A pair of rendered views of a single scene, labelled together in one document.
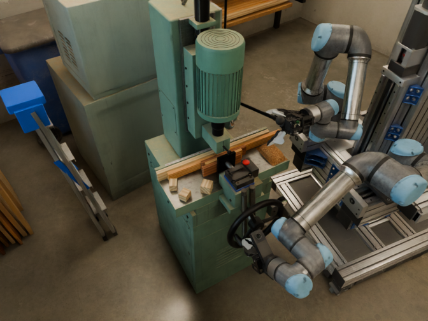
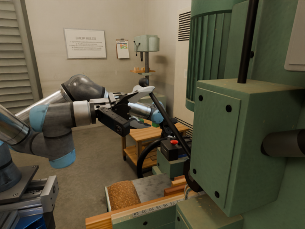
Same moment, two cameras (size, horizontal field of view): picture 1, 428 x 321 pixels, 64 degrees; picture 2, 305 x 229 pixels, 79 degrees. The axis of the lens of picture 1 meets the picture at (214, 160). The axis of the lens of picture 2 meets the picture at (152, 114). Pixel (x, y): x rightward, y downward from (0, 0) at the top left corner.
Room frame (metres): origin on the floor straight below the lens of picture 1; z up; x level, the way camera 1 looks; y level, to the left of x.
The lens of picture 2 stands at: (1.64, -0.11, 1.33)
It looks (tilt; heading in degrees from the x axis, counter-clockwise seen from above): 18 degrees down; 190
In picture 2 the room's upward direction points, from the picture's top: straight up
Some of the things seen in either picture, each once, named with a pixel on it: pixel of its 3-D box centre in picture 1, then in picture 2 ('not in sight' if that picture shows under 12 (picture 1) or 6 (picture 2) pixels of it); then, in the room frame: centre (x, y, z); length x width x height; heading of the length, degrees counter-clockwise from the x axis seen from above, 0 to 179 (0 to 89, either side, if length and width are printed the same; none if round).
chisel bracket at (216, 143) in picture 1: (215, 138); not in sight; (1.16, -0.01, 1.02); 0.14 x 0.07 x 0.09; 30
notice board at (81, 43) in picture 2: not in sight; (86, 44); (-1.35, -1.73, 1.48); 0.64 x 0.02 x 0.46; 128
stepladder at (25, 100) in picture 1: (69, 174); not in sight; (1.32, 0.83, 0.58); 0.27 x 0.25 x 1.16; 126
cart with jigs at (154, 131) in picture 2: not in sight; (151, 141); (-0.36, -0.46, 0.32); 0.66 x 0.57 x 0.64; 128
